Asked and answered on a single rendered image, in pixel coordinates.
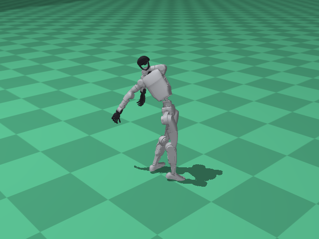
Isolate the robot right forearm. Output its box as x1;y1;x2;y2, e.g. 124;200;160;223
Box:
117;92;131;113

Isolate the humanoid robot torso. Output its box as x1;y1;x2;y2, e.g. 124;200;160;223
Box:
143;69;175;116

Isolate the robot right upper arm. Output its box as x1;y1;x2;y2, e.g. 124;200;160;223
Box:
128;79;146;99

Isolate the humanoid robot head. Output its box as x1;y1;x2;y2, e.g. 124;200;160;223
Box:
137;56;152;75

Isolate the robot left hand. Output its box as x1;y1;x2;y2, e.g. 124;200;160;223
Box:
137;89;146;106

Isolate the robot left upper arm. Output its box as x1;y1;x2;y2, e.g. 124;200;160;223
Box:
142;64;167;76

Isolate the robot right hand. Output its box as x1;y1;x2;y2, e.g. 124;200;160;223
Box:
112;110;123;123

